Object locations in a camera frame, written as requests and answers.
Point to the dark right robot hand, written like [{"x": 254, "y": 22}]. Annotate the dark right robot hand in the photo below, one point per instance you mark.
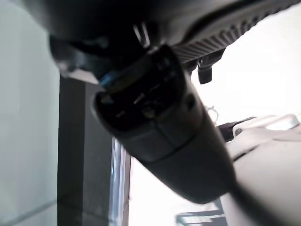
[{"x": 152, "y": 28}]

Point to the black right robot foot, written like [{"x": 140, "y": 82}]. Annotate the black right robot foot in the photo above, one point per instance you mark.
[{"x": 225, "y": 131}]

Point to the clear plastic shelf edge strip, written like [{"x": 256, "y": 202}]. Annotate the clear plastic shelf edge strip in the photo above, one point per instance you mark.
[{"x": 118, "y": 179}]

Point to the silver right robot leg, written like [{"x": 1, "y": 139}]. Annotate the silver right robot leg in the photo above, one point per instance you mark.
[{"x": 270, "y": 169}]

